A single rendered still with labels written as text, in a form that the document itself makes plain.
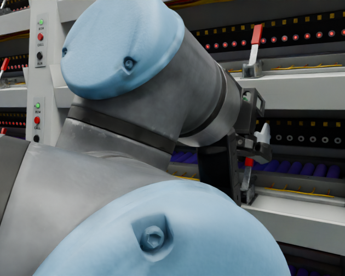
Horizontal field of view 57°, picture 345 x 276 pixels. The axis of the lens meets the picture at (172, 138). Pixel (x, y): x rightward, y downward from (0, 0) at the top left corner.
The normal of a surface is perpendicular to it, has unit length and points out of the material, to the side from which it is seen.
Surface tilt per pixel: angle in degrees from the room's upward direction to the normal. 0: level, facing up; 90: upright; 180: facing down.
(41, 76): 90
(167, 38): 89
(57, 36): 90
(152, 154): 97
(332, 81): 106
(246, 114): 76
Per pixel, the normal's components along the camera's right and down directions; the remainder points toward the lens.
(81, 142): -0.34, -0.21
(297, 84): -0.52, 0.27
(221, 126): 0.62, 0.56
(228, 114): 0.76, 0.32
